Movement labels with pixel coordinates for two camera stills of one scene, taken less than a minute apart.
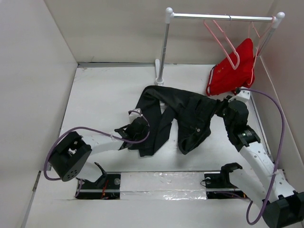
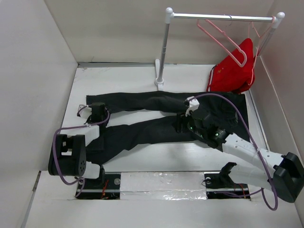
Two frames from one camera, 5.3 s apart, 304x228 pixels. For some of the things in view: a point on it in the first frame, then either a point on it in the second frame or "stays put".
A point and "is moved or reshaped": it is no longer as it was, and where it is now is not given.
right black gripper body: (226, 121) -> (187, 122)
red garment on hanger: (234, 71) stays put
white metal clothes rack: (169, 15) stays put
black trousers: (162, 106) is moved or reshaped
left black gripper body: (139, 137) -> (106, 115)
